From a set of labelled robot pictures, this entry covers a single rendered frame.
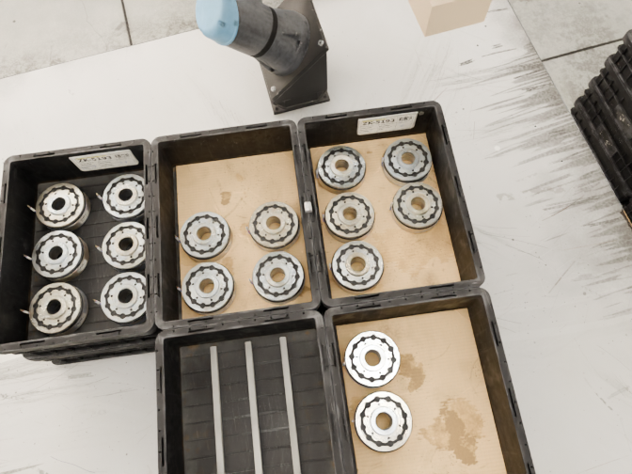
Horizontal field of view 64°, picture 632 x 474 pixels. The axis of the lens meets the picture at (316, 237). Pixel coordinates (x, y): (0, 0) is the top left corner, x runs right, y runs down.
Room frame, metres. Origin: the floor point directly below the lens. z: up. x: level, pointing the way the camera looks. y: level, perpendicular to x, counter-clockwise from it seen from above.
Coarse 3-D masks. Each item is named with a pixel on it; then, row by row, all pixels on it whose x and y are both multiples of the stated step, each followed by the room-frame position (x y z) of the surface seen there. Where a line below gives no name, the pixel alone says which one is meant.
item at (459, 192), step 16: (352, 112) 0.59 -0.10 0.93; (368, 112) 0.59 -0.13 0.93; (384, 112) 0.59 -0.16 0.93; (304, 128) 0.57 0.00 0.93; (304, 144) 0.53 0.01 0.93; (448, 144) 0.50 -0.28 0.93; (304, 160) 0.49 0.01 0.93; (448, 160) 0.47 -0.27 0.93; (304, 176) 0.46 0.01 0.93; (464, 208) 0.36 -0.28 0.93; (464, 224) 0.33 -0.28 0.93; (320, 240) 0.32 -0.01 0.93; (320, 256) 0.30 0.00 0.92; (320, 272) 0.26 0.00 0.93; (480, 272) 0.23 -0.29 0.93; (320, 288) 0.23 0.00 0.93; (416, 288) 0.22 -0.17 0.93; (432, 288) 0.22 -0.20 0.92; (448, 288) 0.21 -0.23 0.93; (464, 288) 0.21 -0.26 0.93; (336, 304) 0.20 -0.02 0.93; (352, 304) 0.20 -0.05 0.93
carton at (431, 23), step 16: (416, 0) 0.73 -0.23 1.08; (432, 0) 0.68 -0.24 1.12; (448, 0) 0.68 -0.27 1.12; (464, 0) 0.68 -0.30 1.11; (480, 0) 0.69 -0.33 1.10; (416, 16) 0.72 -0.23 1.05; (432, 16) 0.67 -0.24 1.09; (448, 16) 0.68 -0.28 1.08; (464, 16) 0.68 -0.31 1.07; (480, 16) 0.69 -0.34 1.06; (432, 32) 0.67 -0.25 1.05
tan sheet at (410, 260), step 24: (360, 144) 0.58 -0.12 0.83; (384, 144) 0.57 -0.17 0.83; (432, 168) 0.50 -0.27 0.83; (360, 192) 0.46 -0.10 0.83; (384, 192) 0.45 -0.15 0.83; (384, 216) 0.40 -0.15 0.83; (336, 240) 0.36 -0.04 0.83; (384, 240) 0.35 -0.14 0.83; (408, 240) 0.34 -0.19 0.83; (432, 240) 0.34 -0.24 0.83; (360, 264) 0.30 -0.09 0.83; (384, 264) 0.29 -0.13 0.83; (408, 264) 0.29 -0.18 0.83; (432, 264) 0.28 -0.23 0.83; (456, 264) 0.28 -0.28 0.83; (336, 288) 0.25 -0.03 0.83; (384, 288) 0.25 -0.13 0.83; (408, 288) 0.24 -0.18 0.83
